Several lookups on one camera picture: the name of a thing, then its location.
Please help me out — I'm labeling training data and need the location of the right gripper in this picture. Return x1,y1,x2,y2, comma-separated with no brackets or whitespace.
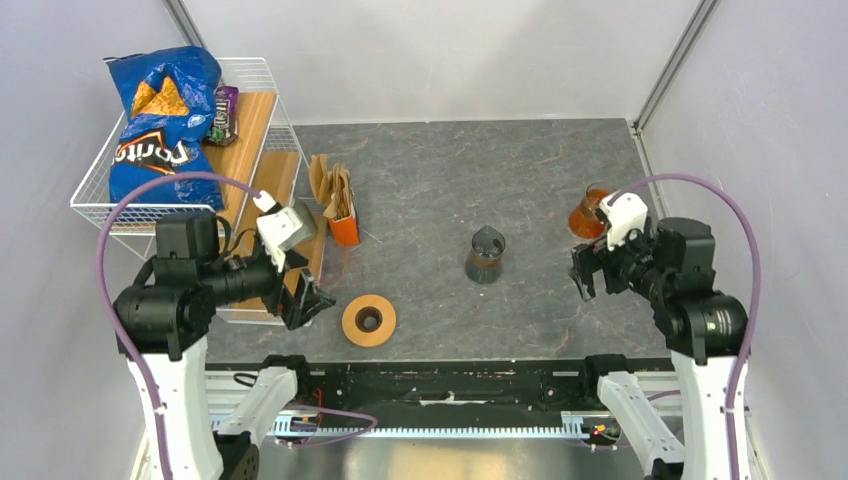
567,216,672,300

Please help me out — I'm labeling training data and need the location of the wooden dripper collar ring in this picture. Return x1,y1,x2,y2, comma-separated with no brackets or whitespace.
341,294,398,348

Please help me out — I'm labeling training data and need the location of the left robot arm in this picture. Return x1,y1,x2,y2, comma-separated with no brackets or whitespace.
111,207,335,479

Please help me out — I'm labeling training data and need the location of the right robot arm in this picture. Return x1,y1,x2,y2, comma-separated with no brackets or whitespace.
570,218,750,479

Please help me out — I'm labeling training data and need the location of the orange filter holder box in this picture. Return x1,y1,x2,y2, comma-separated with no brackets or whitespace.
328,204,361,247

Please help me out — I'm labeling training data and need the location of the orange liquid glass beaker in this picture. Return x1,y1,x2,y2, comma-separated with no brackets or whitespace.
568,182,613,240

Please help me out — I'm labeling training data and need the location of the dark glass carafe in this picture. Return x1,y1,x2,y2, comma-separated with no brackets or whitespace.
464,226,506,285

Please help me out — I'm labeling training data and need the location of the purple candy packet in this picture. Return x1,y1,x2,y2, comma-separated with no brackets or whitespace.
203,85,239,146

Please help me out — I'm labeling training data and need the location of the blue Doritos chip bag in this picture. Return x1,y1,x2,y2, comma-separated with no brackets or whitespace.
104,46,221,203

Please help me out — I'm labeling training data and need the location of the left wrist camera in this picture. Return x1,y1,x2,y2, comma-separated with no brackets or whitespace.
253,192,318,273

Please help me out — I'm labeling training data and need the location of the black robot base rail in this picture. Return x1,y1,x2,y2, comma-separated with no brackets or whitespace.
296,360,605,431

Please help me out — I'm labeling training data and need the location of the white wire shelf rack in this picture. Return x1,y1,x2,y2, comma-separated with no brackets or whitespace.
70,57,327,326

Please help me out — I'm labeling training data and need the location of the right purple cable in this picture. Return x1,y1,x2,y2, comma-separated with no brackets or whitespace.
608,173,763,480

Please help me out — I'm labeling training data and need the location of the purple cable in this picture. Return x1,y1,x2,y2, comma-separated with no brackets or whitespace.
608,173,763,480
95,171,276,480

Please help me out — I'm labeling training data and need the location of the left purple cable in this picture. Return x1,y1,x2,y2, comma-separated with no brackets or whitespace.
95,171,276,480

